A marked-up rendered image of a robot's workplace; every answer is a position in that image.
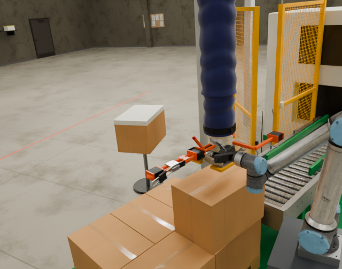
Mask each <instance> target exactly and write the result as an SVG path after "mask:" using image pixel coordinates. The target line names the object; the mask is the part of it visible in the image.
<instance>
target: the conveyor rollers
mask: <svg viewBox="0 0 342 269"><path fill-rule="evenodd" d="M325 124H326V123H324V124H322V125H321V126H320V127H322V126H323V125H325ZM320 127H318V128H317V129H319V128H320ZM317 129H315V130H317ZM315 130H314V131H315ZM314 131H312V132H314ZM312 132H311V133H312ZM311 133H310V134H311ZM308 135H309V134H308ZM305 137H306V136H305ZM327 146H328V143H327V144H326V145H324V146H322V147H321V148H319V149H317V150H315V151H314V152H312V153H310V154H308V155H307V156H305V157H303V158H302V159H300V160H299V161H296V162H295V163H293V164H292V165H290V166H288V167H286V168H285V169H283V170H281V171H280V172H278V173H277V174H275V175H273V176H272V177H270V178H269V179H268V180H267V181H266V183H265V201H266V202H268V203H271V204H273V205H276V206H278V207H280V208H281V207H282V206H283V205H284V204H286V202H287V201H288V200H289V199H290V198H292V197H293V196H294V195H295V194H296V193H297V192H299V191H300V190H301V189H302V188H303V187H304V186H305V185H306V184H307V183H308V182H309V181H311V180H312V179H313V178H314V177H315V176H316V175H317V174H318V173H319V172H320V171H321V169H322V166H321V167H320V168H319V169H318V170H317V171H316V172H315V173H314V174H313V175H311V176H309V175H308V170H309V167H310V166H311V165H312V164H314V163H315V162H316V161H317V160H318V159H319V158H321V157H322V156H323V155H324V154H325V153H326V151H327ZM278 202H279V203H278Z"/></svg>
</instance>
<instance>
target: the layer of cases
mask: <svg viewBox="0 0 342 269"><path fill-rule="evenodd" d="M179 180H181V179H178V178H176V177H174V178H172V179H170V180H168V181H166V182H164V183H163V184H161V185H159V186H157V187H155V188H154V189H152V190H150V191H148V192H146V193H145V194H143V195H141V196H139V197H137V198H135V199H134V200H132V201H130V202H128V203H126V204H125V205H123V206H121V207H119V208H117V209H115V210H114V211H112V212H110V213H108V214H106V215H105V216H103V217H101V218H99V219H97V220H95V221H94V222H92V223H90V224H89V225H87V226H85V227H83V228H81V229H80V230H78V231H76V232H74V233H72V234H71V235H69V236H67V238H68V242H69V246H70V250H71V254H72V258H73V263H74V267H75V269H245V268H246V267H247V266H248V265H249V264H250V263H251V262H252V261H253V260H254V259H255V258H256V257H257V256H258V255H259V254H260V240H261V219H260V220H258V221H257V222H256V223H255V224H253V225H252V226H251V227H249V228H248V229H247V230H245V231H244V232H243V233H242V234H240V235H239V236H237V237H236V238H235V239H233V240H232V241H231V242H229V243H228V244H227V245H226V246H224V247H223V248H222V249H220V250H219V251H218V252H216V253H215V254H214V255H212V254H210V253H209V252H208V251H206V250H205V249H203V248H202V247H200V246H199V245H197V244H196V243H194V242H193V241H191V240H190V239H188V238H187V237H186V236H184V235H183V234H181V233H180V232H178V231H177V230H175V226H174V214H173V202H172V189H171V184H173V183H175V182H177V181H179Z"/></svg>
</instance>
